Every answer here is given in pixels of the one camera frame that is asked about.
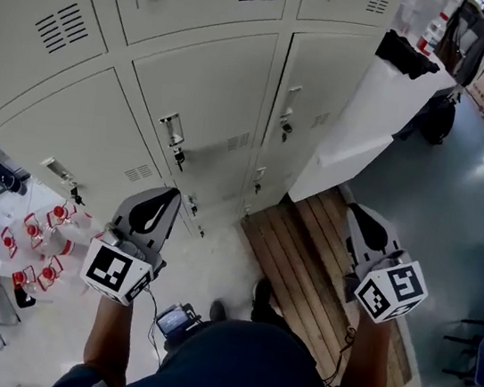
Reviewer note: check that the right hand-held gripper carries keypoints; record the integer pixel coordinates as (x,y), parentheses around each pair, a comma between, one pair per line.
(394,292)

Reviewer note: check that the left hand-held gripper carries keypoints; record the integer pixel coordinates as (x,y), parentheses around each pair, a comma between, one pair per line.
(109,267)

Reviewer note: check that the grey metal locker cabinet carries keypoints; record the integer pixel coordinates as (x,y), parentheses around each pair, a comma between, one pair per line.
(205,74)

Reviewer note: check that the person's right forearm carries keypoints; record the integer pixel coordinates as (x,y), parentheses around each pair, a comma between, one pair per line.
(367,364)

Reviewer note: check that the person's left forearm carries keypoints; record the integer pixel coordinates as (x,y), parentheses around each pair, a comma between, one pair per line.
(109,339)

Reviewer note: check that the wooden slat platform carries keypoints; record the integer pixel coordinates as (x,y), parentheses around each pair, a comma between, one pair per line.
(304,260)

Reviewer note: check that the group of clear water jugs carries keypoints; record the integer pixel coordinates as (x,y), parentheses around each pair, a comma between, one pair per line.
(60,233)

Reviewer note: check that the person's left shoe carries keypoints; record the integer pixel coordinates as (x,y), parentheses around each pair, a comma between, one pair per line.
(219,311)

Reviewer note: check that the person's shoe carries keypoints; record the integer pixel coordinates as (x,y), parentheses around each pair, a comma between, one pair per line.
(262,295)
(219,311)

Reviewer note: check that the person's right shoe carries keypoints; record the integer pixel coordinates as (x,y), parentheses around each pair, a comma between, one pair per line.
(262,295)

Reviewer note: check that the white counter unit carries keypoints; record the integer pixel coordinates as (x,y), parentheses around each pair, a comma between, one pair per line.
(360,129)

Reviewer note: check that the small black box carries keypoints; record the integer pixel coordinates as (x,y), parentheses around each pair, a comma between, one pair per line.
(23,299)

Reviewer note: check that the black backpack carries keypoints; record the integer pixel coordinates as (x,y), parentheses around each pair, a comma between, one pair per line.
(438,123)

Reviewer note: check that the person's blue shirt torso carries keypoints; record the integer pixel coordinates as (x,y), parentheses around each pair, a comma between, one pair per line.
(241,377)

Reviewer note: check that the black cloth bundle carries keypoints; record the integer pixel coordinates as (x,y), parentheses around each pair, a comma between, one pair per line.
(403,52)

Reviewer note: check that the clear bottle with red label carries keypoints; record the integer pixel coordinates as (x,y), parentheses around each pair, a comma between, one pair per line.
(430,36)

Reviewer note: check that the clothes rack with coats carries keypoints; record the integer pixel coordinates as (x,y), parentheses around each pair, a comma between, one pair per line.
(469,42)

